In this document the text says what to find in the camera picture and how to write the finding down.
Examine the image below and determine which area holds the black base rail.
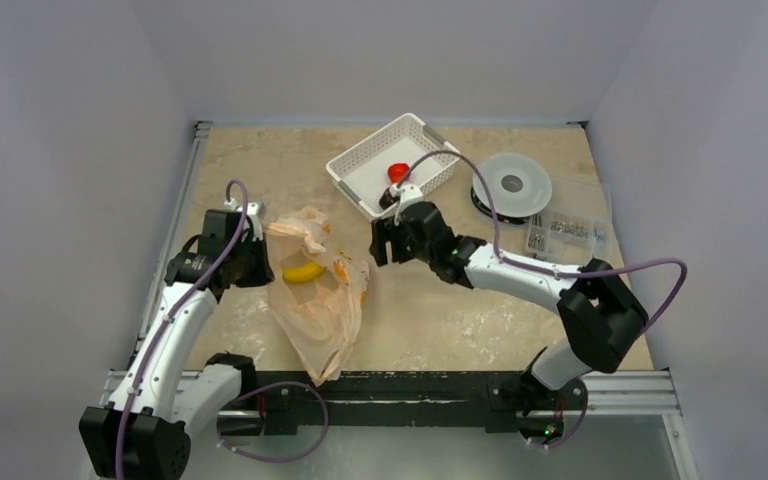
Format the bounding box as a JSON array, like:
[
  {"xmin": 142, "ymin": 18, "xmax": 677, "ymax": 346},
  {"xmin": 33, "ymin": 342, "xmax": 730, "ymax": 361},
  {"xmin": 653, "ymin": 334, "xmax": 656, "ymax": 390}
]
[{"xmin": 221, "ymin": 369, "xmax": 591, "ymax": 439}]

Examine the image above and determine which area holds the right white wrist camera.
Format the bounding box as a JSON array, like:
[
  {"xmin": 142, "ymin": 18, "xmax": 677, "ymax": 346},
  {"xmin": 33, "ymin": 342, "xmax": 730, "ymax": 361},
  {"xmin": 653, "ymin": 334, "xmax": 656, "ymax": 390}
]
[{"xmin": 389, "ymin": 182, "xmax": 425, "ymax": 225}]

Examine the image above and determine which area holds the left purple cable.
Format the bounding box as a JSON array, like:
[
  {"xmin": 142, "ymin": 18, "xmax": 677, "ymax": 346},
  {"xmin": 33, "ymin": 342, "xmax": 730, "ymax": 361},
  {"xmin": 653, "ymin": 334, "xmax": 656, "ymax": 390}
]
[{"xmin": 113, "ymin": 178, "xmax": 331, "ymax": 480}]

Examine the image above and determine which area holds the orange plastic bag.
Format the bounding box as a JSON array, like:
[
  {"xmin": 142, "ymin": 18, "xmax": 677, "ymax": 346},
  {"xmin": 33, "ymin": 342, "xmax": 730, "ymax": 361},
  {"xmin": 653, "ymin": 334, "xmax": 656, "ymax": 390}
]
[{"xmin": 264, "ymin": 206, "xmax": 370, "ymax": 386}]

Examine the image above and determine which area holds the white plastic basket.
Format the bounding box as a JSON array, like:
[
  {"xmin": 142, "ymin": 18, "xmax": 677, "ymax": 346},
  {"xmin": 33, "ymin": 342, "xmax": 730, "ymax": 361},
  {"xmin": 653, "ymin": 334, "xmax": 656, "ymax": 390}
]
[{"xmin": 325, "ymin": 113, "xmax": 459, "ymax": 221}]

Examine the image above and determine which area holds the red fake fruit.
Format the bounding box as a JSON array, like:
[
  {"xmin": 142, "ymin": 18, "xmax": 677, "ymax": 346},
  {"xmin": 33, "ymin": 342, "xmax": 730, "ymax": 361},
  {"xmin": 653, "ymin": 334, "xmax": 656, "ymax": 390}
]
[{"xmin": 387, "ymin": 163, "xmax": 411, "ymax": 184}]

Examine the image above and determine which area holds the yellow fake banana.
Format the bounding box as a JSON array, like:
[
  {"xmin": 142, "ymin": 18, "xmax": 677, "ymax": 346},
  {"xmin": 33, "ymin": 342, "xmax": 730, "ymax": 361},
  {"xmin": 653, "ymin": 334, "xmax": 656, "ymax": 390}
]
[{"xmin": 282, "ymin": 261, "xmax": 326, "ymax": 284}]

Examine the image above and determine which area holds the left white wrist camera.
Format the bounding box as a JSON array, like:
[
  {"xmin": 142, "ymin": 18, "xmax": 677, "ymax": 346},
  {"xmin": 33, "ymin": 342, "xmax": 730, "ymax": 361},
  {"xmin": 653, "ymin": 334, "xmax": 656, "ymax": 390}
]
[{"xmin": 244, "ymin": 201, "xmax": 266, "ymax": 241}]

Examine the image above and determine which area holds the dark purple fake fruit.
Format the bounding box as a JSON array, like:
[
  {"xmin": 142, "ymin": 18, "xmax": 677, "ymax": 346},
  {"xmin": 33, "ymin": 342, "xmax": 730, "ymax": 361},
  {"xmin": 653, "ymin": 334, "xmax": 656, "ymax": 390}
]
[{"xmin": 378, "ymin": 188, "xmax": 398, "ymax": 211}]

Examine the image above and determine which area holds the clear screw organizer box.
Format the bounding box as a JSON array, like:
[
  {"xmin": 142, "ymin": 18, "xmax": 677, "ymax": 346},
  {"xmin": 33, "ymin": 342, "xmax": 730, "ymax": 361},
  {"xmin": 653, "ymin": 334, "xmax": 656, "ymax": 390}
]
[{"xmin": 524, "ymin": 175, "xmax": 615, "ymax": 265}]

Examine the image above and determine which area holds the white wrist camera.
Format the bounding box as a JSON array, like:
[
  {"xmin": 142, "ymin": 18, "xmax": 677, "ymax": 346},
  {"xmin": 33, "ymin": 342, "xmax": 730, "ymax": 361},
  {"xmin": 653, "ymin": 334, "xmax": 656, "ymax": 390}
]
[
  {"xmin": 389, "ymin": 182, "xmax": 425, "ymax": 225},
  {"xmin": 244, "ymin": 201, "xmax": 266, "ymax": 241}
]

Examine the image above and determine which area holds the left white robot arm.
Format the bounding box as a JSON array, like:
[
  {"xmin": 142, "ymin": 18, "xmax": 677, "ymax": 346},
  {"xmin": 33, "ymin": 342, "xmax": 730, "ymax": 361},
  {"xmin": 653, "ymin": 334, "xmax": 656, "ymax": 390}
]
[{"xmin": 79, "ymin": 202, "xmax": 274, "ymax": 479}]

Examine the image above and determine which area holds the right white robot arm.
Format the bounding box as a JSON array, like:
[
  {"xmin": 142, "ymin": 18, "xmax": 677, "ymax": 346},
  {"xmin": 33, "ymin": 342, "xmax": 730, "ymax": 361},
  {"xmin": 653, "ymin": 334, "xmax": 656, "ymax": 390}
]
[{"xmin": 369, "ymin": 201, "xmax": 649, "ymax": 407}]

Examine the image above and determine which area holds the filament spool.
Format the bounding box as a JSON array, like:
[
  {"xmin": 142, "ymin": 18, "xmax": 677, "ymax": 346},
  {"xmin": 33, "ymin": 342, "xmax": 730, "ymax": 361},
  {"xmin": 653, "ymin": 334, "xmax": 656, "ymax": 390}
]
[{"xmin": 470, "ymin": 153, "xmax": 553, "ymax": 226}]

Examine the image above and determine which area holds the aluminium frame rail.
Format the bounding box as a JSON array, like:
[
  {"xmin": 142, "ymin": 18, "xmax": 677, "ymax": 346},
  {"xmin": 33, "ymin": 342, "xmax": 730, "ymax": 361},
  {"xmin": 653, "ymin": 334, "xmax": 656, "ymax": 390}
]
[{"xmin": 95, "ymin": 121, "xmax": 682, "ymax": 439}]

